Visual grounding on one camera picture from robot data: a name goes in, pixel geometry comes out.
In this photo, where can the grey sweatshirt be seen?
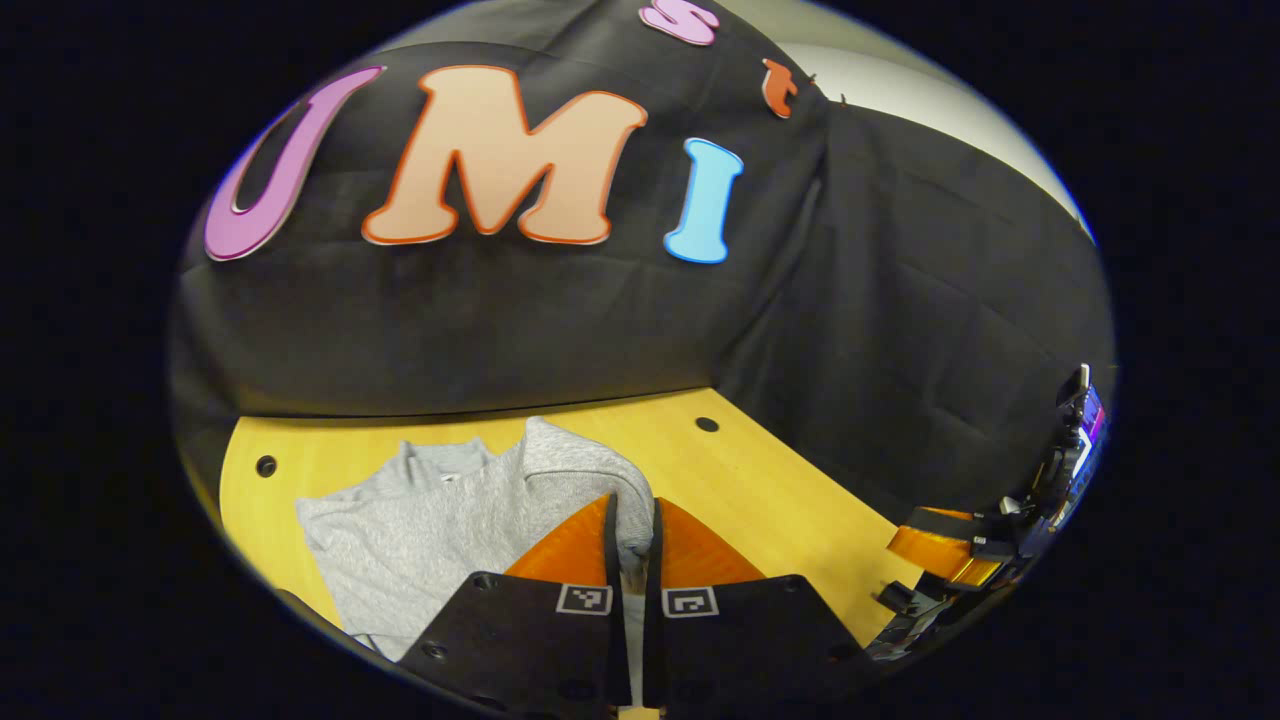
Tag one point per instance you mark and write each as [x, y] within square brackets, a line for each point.
[420, 540]

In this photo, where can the black backdrop cloth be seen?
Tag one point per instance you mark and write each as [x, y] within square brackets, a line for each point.
[900, 320]

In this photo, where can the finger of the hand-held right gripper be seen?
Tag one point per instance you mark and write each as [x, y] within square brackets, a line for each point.
[940, 545]

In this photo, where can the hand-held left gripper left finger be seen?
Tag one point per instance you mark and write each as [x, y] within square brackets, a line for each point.
[530, 640]

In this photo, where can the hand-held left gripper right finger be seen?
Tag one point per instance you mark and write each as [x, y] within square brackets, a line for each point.
[740, 640]

